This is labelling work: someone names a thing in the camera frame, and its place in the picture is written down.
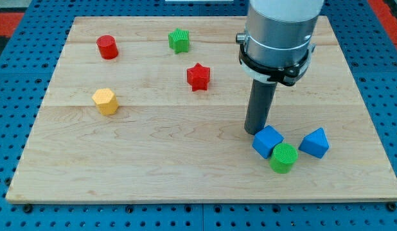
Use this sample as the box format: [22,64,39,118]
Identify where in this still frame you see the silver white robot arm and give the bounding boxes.
[236,0,324,135]

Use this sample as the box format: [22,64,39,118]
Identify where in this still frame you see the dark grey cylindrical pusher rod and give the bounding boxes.
[244,80,277,135]

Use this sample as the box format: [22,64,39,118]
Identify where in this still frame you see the red cylinder block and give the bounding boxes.
[96,35,119,60]

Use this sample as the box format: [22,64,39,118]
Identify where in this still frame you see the yellow hexagon block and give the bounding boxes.
[91,88,119,116]

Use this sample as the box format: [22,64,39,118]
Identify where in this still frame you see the light wooden board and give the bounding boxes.
[6,16,397,204]

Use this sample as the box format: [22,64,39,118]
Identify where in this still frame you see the blue triangle block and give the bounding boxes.
[298,128,330,158]

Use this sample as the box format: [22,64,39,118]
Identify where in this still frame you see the green star block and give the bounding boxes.
[168,28,190,54]

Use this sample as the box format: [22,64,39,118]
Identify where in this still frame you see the blue cube block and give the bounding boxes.
[252,125,284,159]

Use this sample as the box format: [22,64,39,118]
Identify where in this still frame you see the green cylinder block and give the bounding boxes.
[270,142,298,174]

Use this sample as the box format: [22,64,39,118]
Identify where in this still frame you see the red star block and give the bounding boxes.
[186,63,211,92]

